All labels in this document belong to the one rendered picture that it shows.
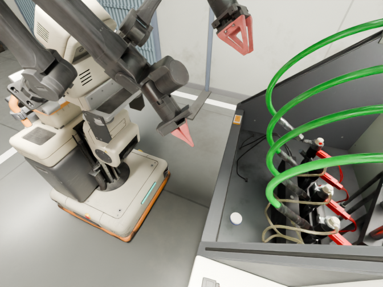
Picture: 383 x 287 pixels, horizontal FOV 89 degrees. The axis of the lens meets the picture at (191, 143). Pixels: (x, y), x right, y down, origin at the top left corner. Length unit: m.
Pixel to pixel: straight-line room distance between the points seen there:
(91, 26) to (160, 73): 0.15
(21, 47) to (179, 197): 1.41
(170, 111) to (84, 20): 0.24
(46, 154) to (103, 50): 0.81
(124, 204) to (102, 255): 0.40
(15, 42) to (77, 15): 0.20
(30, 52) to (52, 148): 0.65
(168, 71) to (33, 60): 0.34
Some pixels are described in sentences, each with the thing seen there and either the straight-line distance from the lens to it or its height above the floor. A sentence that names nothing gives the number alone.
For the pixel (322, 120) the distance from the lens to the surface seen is 0.41.
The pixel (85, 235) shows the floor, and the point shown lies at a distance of 1.77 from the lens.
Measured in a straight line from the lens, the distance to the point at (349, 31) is 0.52.
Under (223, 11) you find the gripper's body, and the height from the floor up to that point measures 1.40.
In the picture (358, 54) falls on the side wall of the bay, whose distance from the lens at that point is 0.90.
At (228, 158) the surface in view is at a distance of 0.74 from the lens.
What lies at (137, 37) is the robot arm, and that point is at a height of 1.23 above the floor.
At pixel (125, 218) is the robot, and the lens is 1.40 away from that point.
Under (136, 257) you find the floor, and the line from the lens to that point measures 1.60.
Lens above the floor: 1.52
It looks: 47 degrees down
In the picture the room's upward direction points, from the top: straight up
